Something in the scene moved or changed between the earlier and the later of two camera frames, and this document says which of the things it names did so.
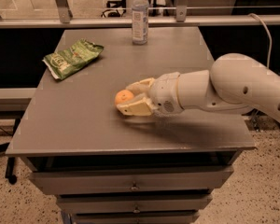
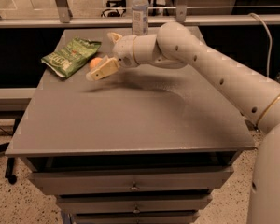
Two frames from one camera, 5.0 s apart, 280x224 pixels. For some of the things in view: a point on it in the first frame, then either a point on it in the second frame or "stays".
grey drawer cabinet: x=108 y=167 stays
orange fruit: x=123 y=96 to x=94 y=62
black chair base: x=2 y=148 stays
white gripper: x=164 y=92 to x=123 y=50
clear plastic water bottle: x=140 y=12 stays
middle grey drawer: x=134 y=203 stays
